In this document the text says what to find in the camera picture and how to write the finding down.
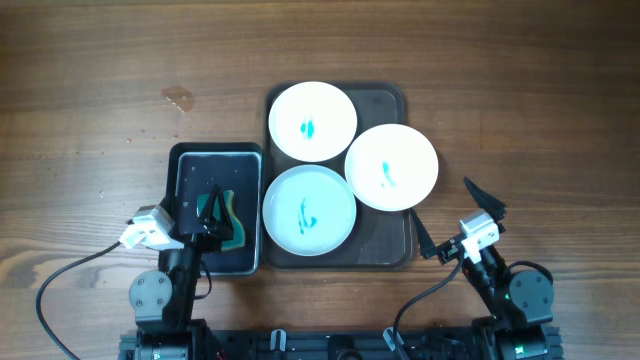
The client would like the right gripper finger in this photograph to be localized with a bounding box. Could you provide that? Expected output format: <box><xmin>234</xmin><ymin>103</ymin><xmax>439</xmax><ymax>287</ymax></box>
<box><xmin>464</xmin><ymin>177</ymin><xmax>506</xmax><ymax>220</ymax></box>
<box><xmin>409</xmin><ymin>208</ymin><xmax>436</xmax><ymax>259</ymax></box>

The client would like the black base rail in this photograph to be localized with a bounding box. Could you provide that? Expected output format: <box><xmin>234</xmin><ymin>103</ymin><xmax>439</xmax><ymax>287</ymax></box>
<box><xmin>118</xmin><ymin>326</ymin><xmax>564</xmax><ymax>360</ymax></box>

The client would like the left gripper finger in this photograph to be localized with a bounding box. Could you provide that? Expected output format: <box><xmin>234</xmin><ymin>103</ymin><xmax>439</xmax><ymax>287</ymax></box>
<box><xmin>215</xmin><ymin>190</ymin><xmax>234</xmax><ymax>240</ymax></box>
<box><xmin>197</xmin><ymin>185</ymin><xmax>219</xmax><ymax>226</ymax></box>

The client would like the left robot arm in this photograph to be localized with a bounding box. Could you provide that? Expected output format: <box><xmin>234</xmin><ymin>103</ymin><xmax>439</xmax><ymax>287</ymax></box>
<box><xmin>118</xmin><ymin>185</ymin><xmax>239</xmax><ymax>360</ymax></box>

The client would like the green yellow sponge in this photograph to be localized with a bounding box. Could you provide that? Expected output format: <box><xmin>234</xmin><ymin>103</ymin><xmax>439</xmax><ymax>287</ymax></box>
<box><xmin>220</xmin><ymin>196</ymin><xmax>246</xmax><ymax>252</ymax></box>

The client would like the small black water tray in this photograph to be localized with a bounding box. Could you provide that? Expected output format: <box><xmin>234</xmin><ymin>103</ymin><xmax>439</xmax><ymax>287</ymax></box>
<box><xmin>162</xmin><ymin>142</ymin><xmax>263</xmax><ymax>277</ymax></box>

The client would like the white plate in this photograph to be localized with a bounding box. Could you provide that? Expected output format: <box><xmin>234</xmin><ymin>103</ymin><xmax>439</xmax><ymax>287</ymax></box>
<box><xmin>344</xmin><ymin>124</ymin><xmax>439</xmax><ymax>212</ymax></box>
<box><xmin>268</xmin><ymin>81</ymin><xmax>358</xmax><ymax>162</ymax></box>
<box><xmin>262</xmin><ymin>165</ymin><xmax>357</xmax><ymax>257</ymax></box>

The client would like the large brown serving tray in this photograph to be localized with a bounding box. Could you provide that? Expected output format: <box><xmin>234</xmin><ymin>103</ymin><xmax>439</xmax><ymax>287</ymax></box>
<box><xmin>261</xmin><ymin>81</ymin><xmax>414</xmax><ymax>271</ymax></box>

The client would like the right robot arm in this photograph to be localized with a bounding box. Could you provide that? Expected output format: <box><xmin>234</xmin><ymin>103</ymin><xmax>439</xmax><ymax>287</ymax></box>
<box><xmin>384</xmin><ymin>179</ymin><xmax>563</xmax><ymax>359</ymax></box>

